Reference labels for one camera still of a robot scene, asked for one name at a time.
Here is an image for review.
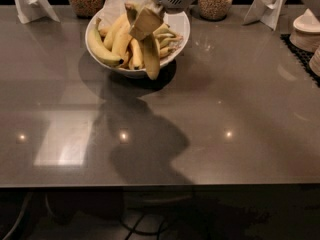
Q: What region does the stack of paper bowls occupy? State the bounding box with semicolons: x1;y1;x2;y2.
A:
289;9;320;53

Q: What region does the white ceramic bowl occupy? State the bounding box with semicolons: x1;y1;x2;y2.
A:
85;10;190;79

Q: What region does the white sign stand right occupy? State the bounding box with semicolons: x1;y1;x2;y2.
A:
243;0;287;31

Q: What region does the black cable under table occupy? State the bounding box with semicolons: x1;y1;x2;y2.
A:
118;197;188;240

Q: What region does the black rubber mat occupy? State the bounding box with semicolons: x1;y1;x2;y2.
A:
280;34;320;88

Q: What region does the yellow banana lower left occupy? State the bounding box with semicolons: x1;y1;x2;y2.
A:
87;18;123;67

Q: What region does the white sign stand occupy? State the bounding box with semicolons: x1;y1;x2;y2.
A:
14;0;60;24
243;0;287;31

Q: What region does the small yellow banana left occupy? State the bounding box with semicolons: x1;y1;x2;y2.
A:
119;50;131;69

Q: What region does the yellow banana curved right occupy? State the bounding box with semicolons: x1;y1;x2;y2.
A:
153;23;183;48

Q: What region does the yellow banana back left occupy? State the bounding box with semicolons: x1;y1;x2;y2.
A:
103;13;127;51

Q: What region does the glass jar of grains right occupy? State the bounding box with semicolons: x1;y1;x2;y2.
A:
198;0;233;21

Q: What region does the long yellow banana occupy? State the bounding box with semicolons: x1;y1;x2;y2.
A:
125;2;160;80

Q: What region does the white sign stand left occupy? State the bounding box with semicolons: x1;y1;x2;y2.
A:
14;0;60;24

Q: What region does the yellow banana middle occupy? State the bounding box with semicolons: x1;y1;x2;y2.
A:
112;23;132;58

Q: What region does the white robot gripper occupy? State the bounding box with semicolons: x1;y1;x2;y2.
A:
129;0;196;41

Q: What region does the white paper napkin in bowl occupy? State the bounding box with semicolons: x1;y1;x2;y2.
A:
98;0;144;27

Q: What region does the small yellow banana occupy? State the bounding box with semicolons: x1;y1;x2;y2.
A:
119;50;131;69
129;39;143;70

